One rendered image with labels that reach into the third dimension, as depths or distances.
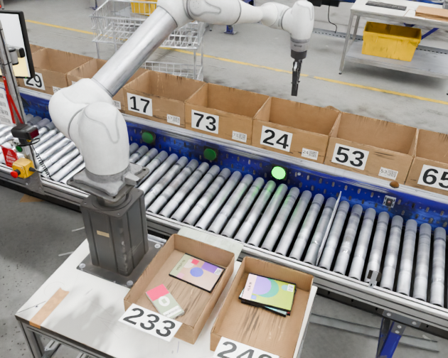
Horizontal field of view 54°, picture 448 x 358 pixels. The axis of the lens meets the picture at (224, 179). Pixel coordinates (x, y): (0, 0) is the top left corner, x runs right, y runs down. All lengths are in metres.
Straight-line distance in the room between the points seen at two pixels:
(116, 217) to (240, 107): 1.25
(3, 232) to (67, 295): 1.60
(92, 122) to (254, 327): 0.91
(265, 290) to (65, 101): 1.01
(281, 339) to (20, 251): 2.01
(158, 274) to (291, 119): 1.21
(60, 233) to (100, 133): 1.84
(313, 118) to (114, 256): 1.34
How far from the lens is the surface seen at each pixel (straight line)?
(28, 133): 2.21
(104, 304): 1.80
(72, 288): 1.88
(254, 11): 1.84
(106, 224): 1.70
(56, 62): 3.29
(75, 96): 1.67
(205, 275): 1.83
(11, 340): 2.77
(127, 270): 1.84
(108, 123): 1.49
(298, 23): 2.10
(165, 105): 2.51
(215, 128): 2.41
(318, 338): 2.66
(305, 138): 2.26
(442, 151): 2.53
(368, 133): 2.51
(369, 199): 2.34
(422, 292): 2.01
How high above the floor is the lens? 2.14
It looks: 36 degrees down
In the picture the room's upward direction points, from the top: 3 degrees clockwise
